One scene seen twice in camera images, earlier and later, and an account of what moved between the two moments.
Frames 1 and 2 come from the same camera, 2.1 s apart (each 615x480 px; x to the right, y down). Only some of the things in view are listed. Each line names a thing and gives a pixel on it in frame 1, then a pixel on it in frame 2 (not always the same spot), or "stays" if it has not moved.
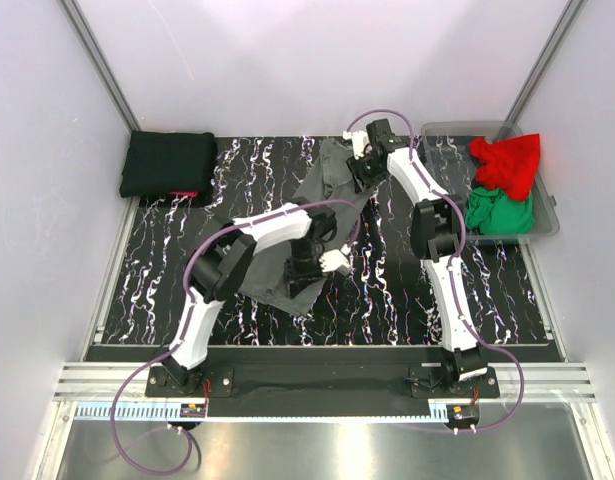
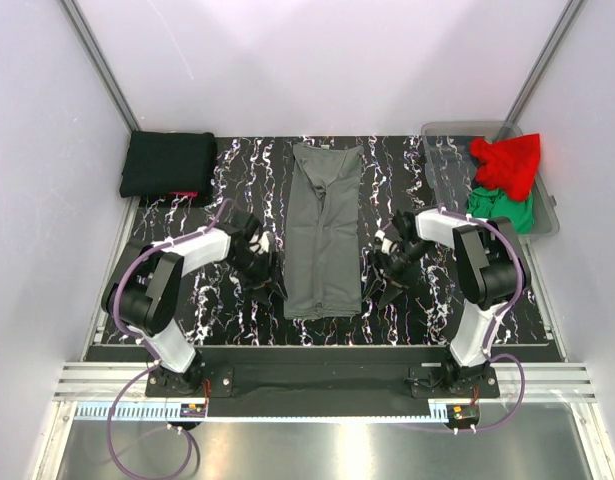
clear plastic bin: [451, 163] stays
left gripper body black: [304, 265] -> [254, 267]
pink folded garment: [185, 193] stays
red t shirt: [510, 165] stays
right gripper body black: [363, 172] -> [396, 264]
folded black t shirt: [159, 162] stays
